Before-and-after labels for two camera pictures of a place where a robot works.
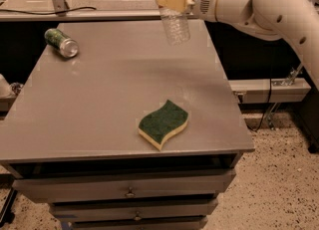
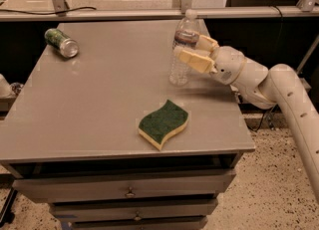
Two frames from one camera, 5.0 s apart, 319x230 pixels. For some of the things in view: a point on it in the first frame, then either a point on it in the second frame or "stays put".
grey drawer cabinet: [70, 136] stays put
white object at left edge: [6, 90] stays put
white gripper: [203, 1] to [228, 64]
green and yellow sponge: [157, 124] stays put
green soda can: [58, 40] stays put
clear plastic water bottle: [175, 24] to [184, 37]
